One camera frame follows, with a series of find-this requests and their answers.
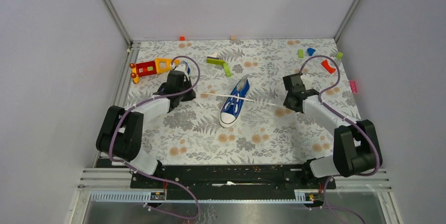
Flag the green block short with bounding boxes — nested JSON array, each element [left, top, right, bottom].
[[223, 63, 232, 77]]

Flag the grey slotted cable duct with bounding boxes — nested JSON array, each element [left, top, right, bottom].
[[90, 190, 323, 204]]

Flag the pink lego brick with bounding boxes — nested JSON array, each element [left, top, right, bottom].
[[349, 80, 358, 94]]

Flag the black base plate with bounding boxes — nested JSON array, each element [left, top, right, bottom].
[[130, 164, 337, 201]]

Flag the red yellow toy frame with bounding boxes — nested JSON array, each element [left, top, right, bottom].
[[129, 58, 180, 84]]

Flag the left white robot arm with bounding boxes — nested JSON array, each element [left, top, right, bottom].
[[96, 68, 196, 188]]

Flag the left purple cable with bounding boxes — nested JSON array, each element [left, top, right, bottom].
[[108, 55, 201, 221]]

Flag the green block long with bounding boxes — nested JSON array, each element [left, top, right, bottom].
[[206, 57, 226, 65]]

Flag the blue sneaker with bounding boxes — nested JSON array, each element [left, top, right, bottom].
[[176, 60, 190, 77], [195, 74, 285, 129]]

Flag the red arch block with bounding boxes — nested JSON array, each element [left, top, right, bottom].
[[321, 59, 337, 74]]

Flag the floral table mat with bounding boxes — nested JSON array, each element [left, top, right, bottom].
[[137, 38, 360, 165]]

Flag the blue wedge block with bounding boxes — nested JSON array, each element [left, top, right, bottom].
[[307, 48, 316, 56]]

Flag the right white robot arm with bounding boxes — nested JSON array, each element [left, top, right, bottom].
[[283, 73, 382, 188]]

